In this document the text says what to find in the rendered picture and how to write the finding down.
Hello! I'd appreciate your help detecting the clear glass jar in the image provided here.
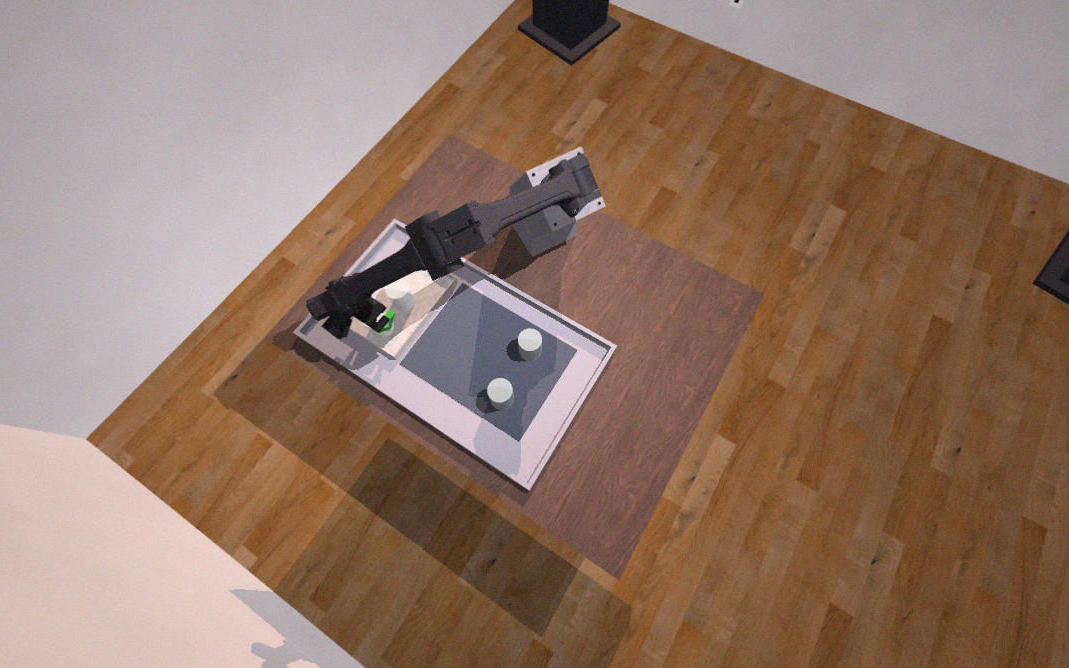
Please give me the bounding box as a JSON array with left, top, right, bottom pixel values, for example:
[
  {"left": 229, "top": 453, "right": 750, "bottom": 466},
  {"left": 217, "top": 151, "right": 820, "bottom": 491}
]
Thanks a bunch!
[
  {"left": 518, "top": 328, "right": 542, "bottom": 361},
  {"left": 385, "top": 279, "right": 416, "bottom": 312},
  {"left": 487, "top": 378, "right": 514, "bottom": 410},
  {"left": 362, "top": 312, "right": 394, "bottom": 339}
]

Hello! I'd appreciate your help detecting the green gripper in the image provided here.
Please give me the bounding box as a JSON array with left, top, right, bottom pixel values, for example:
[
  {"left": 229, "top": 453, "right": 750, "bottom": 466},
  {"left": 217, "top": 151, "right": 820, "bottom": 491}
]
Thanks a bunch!
[{"left": 362, "top": 297, "right": 396, "bottom": 333}]

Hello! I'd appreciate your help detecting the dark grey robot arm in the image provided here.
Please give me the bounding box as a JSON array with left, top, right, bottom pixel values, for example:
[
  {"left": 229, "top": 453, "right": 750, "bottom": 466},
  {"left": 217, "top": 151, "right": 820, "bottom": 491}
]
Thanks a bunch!
[{"left": 306, "top": 153, "right": 602, "bottom": 339}]

